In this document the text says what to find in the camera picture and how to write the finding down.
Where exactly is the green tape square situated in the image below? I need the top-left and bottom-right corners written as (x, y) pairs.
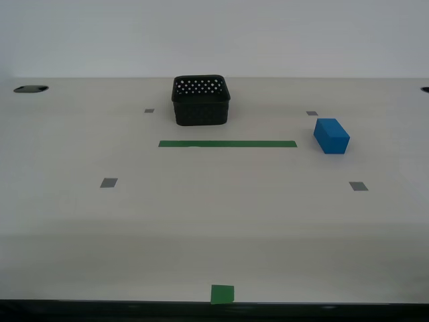
top-left (210, 284), bottom-right (235, 305)

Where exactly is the long green tape strip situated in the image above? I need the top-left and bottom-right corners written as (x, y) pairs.
top-left (158, 140), bottom-right (298, 149)

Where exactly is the black perforated plastic basket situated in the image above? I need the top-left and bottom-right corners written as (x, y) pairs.
top-left (171, 74), bottom-right (232, 127)

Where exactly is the blue rectangular block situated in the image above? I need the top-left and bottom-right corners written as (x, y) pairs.
top-left (313, 117), bottom-right (351, 155)

